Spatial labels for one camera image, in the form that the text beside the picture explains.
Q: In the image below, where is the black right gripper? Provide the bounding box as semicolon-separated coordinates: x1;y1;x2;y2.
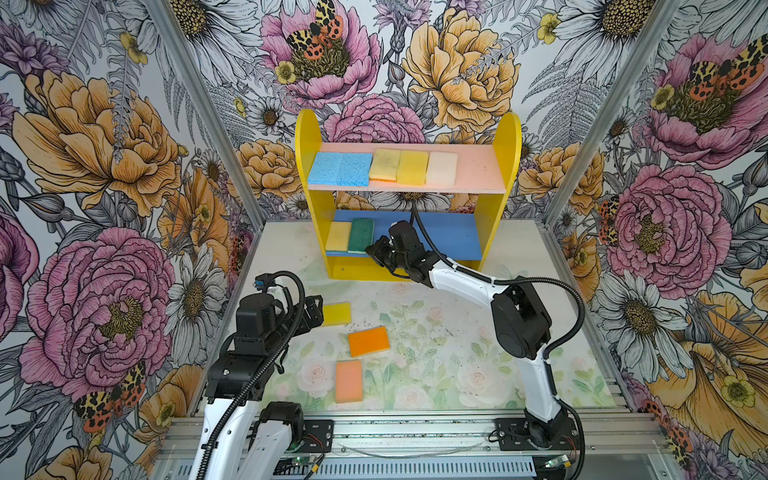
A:
364;234;410;273

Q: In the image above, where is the dark green scouring pad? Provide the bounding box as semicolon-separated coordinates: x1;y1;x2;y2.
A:
347;218;375;255

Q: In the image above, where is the bright yellow sponge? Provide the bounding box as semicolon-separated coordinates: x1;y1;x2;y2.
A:
323;302;352;327

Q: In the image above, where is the yellow sponge with green back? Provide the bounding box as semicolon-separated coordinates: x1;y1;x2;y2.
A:
325;221;352;252

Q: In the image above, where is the peach pink sponge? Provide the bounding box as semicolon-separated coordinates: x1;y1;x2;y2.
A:
335;360;364;404

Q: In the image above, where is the dull yellow sponge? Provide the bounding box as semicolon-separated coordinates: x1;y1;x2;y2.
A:
369;148;401;182

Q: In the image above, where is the blue cellulose sponge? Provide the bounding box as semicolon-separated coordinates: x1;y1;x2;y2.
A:
336;153;373;187
308;152;344;186

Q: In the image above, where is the pale pink sponge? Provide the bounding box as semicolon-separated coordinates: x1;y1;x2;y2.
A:
425;151;458;188

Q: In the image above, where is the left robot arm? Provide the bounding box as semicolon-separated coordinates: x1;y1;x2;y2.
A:
189;288;323;479

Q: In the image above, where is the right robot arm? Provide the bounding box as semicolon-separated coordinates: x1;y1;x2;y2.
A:
365;219;586;449

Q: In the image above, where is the yellow shelf with coloured boards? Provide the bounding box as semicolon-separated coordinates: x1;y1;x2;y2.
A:
294;110;522;281

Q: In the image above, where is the orange sponge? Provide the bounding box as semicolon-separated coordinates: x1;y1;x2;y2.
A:
347;326;390;358

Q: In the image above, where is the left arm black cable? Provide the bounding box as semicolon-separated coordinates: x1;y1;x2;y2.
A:
194;269;307;480

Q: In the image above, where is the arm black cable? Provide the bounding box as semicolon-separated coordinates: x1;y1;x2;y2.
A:
194;269;307;480
410;206;587;480

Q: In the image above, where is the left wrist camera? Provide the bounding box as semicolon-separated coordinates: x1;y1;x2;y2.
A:
253;273;291;303

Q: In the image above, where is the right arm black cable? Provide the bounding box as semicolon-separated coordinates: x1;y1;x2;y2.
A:
410;206;587;480

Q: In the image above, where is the aluminium frame post left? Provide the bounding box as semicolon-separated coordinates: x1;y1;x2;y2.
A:
147;1;266;233

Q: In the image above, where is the aluminium frame post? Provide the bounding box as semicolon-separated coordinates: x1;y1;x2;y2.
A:
147;1;266;233
543;1;681;227

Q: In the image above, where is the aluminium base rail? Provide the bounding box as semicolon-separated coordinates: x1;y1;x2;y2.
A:
155;410;673;480

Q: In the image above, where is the aluminium frame post right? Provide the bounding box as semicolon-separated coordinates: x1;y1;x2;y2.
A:
543;1;681;227

